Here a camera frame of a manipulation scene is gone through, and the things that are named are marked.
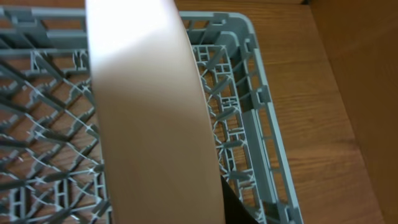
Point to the pink plate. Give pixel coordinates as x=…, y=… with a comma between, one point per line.
x=159, y=152

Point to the grey dishwasher rack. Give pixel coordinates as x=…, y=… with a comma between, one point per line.
x=52, y=167

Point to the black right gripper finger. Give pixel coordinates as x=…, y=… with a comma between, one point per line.
x=234, y=211

